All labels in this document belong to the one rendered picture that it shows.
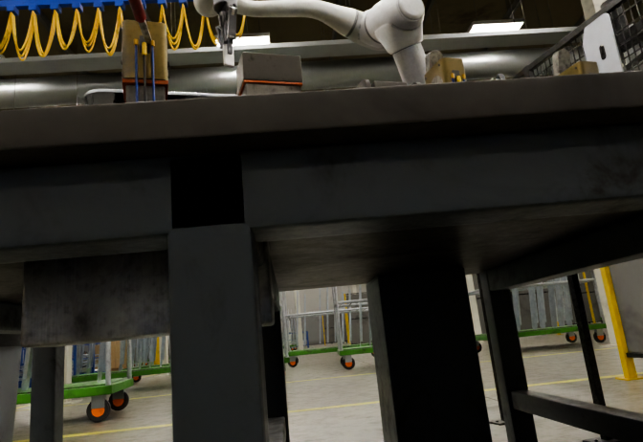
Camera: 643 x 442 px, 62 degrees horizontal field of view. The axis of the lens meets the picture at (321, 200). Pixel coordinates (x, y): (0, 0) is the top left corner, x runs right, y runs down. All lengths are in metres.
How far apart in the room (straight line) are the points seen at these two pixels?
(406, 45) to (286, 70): 0.80
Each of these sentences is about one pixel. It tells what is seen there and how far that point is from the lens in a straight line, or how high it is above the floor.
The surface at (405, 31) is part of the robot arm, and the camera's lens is 1.82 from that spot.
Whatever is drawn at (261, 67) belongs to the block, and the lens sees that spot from 1.09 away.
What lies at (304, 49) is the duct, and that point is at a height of 5.16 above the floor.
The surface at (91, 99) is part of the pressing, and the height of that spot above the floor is 1.00.
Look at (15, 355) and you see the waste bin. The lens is 3.74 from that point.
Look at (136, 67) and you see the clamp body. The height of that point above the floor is 0.96.
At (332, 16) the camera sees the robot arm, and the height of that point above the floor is 1.54.
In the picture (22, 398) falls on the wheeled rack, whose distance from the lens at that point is 4.99.
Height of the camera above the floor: 0.47
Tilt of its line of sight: 14 degrees up
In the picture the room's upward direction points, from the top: 6 degrees counter-clockwise
